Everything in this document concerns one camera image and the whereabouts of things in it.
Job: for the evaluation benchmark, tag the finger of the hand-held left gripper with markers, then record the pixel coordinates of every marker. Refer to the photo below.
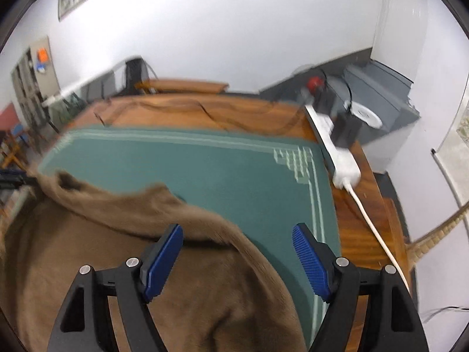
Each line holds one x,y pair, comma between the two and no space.
18,180

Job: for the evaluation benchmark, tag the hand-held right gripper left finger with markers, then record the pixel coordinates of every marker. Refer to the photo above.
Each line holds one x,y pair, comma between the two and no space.
163,260

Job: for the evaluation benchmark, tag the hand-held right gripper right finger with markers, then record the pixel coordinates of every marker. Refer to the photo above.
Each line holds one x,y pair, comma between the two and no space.
309,260

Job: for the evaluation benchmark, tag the brown fleece cloth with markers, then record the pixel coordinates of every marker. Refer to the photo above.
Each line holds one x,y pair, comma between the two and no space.
91,249

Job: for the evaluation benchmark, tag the blue chair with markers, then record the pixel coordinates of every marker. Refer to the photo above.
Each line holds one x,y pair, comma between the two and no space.
18,137

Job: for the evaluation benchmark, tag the beige glass-door cabinet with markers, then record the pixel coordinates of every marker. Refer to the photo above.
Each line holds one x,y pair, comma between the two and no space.
33,88

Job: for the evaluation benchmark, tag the white power strip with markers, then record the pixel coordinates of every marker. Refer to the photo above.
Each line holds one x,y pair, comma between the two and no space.
344,168

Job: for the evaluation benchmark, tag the glass top table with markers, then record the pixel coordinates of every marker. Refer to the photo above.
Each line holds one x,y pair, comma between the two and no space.
80,93

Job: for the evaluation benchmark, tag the green table mat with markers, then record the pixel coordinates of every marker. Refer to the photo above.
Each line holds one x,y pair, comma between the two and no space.
220,161

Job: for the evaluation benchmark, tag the orange blue sign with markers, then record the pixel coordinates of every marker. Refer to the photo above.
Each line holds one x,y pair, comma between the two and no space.
43,58

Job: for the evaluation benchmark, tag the black power adapter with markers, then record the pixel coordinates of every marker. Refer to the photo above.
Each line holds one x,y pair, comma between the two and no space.
346,128
324,101

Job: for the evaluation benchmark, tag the white round device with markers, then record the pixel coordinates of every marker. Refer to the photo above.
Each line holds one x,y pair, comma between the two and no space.
366,114

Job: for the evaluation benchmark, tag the black metal chair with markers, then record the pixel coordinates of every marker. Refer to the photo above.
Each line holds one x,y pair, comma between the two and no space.
135,69

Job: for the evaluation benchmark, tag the red ball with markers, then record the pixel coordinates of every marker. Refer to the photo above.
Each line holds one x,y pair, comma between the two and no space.
315,83

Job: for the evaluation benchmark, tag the grey steps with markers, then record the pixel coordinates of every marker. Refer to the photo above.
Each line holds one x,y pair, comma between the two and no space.
384,91

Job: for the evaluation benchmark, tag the white standing cabinet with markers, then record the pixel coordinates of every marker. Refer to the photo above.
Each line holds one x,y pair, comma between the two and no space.
399,33

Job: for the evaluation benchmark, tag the red wall board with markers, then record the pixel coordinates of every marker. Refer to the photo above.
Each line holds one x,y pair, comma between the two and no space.
8,117

